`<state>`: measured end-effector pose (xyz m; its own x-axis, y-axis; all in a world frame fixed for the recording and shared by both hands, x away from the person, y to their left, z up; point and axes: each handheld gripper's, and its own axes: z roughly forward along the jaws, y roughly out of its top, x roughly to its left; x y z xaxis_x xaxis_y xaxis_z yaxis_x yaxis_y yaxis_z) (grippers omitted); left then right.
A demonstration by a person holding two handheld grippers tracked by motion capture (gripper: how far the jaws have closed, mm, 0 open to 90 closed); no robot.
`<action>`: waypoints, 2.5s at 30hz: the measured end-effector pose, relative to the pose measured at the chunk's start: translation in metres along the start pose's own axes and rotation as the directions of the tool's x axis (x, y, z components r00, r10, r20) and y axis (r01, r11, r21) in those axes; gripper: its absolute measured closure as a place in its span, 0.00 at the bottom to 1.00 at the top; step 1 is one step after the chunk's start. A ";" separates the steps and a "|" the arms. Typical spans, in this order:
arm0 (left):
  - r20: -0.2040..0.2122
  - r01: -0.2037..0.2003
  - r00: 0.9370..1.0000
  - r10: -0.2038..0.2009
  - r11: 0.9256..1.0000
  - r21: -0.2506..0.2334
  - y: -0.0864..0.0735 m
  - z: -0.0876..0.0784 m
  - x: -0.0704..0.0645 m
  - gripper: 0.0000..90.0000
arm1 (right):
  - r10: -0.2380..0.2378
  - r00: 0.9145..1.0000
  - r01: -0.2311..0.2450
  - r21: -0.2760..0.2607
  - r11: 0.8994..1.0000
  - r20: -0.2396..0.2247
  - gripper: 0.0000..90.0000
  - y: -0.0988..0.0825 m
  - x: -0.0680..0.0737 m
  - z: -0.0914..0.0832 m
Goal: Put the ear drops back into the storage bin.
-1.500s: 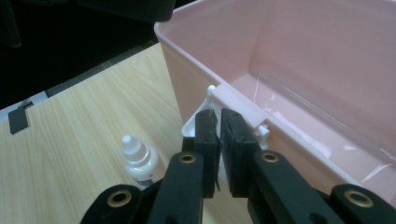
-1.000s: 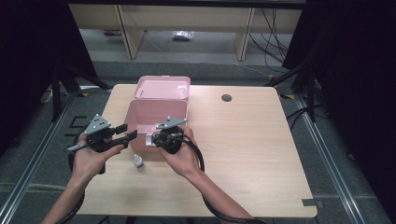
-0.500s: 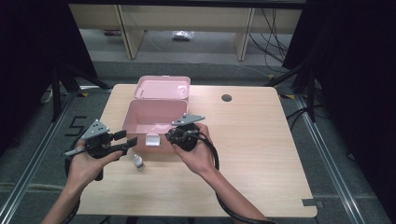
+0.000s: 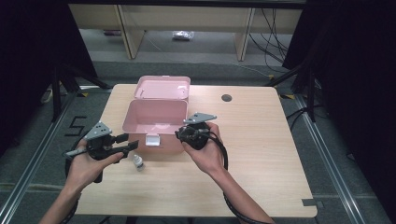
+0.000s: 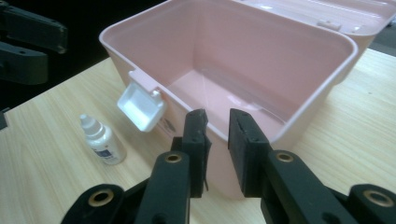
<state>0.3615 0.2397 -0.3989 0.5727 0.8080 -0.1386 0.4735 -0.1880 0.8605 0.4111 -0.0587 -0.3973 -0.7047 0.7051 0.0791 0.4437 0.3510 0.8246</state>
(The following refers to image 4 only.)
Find beige wooden desk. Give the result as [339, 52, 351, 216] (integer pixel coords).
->
[68, 3, 303, 62]

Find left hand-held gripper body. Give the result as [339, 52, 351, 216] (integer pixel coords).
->
[62, 120, 129, 184]

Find black floor cables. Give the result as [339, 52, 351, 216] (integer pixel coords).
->
[248, 8, 290, 75]

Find black metal stand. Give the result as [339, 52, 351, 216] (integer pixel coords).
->
[50, 63, 112, 123]
[264, 62, 318, 123]

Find pink storage box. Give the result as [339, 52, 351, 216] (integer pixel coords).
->
[121, 75, 191, 154]

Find person's right hand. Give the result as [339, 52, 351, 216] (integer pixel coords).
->
[181, 121, 226, 177]

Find aluminium floor rail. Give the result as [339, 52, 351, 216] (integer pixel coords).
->
[293, 94, 367, 224]
[0, 92, 78, 224]

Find clear plastic bag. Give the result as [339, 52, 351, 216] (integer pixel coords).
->
[172, 30, 195, 41]

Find white floor cable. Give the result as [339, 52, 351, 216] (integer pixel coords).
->
[232, 62, 272, 78]

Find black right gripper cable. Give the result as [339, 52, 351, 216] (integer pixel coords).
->
[199, 130, 273, 224]

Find person's left hand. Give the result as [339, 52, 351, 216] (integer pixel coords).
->
[64, 138, 125, 193]

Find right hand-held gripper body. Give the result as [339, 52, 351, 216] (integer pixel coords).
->
[176, 111, 218, 151]

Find black cable by stand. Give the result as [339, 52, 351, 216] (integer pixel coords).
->
[285, 105, 312, 132]

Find black curtain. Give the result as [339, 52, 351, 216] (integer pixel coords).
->
[0, 0, 98, 157]
[281, 0, 396, 224]

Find small white dropper bottle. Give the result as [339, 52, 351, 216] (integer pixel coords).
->
[133, 153, 147, 173]

